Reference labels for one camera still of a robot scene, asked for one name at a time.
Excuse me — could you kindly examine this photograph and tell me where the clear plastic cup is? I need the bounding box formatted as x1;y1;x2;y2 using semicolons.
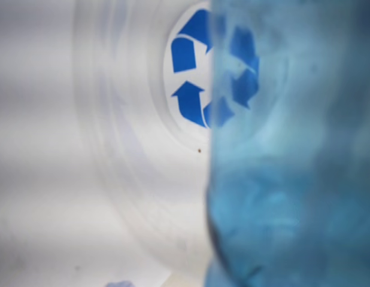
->
69;0;216;276

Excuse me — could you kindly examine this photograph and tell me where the blue plastic bottle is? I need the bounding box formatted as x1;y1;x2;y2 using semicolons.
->
202;0;370;287

